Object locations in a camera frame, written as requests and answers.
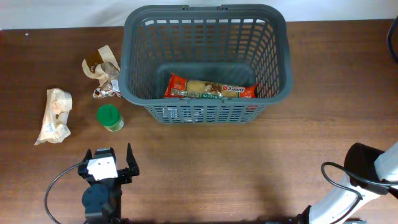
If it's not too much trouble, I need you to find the blue tissue multipack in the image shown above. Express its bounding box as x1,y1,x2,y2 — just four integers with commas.
157,106,255,123

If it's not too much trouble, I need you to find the grey plastic basket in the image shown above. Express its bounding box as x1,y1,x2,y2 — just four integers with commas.
119,4,293,124

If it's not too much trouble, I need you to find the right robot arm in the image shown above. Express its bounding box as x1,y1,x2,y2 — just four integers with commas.
288,142,397,224

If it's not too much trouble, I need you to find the orange spaghetti packet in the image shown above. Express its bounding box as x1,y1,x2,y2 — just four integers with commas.
164,73,258,99

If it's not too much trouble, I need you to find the green lid seasoning jar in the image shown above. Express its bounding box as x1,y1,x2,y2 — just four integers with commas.
96,105,124,132

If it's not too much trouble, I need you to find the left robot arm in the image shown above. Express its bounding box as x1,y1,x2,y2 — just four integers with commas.
78,144,140,224

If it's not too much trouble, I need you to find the beige plastic bag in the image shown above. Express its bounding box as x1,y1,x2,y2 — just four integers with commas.
34,88,73,146

